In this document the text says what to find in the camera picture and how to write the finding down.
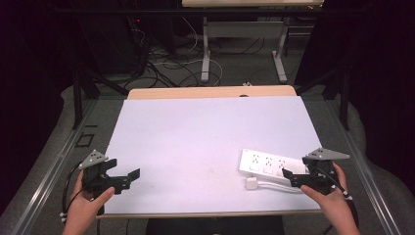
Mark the white power strip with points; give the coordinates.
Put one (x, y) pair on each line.
(267, 163)

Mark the person's right hand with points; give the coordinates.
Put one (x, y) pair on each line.
(332, 205)

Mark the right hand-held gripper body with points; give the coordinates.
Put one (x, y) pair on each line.
(321, 173)

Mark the aluminium floor rail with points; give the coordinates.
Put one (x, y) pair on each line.
(365, 176)
(49, 176)

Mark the white metal desk frame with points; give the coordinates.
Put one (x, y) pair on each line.
(241, 29)

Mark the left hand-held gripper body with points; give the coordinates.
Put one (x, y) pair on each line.
(96, 174)

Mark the white plug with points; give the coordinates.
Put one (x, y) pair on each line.
(251, 183)

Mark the white table mat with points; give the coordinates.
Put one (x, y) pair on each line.
(202, 147)

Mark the person's left hand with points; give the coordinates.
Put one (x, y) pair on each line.
(83, 209)

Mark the black metal stand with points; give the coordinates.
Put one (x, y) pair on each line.
(342, 98)
(78, 101)

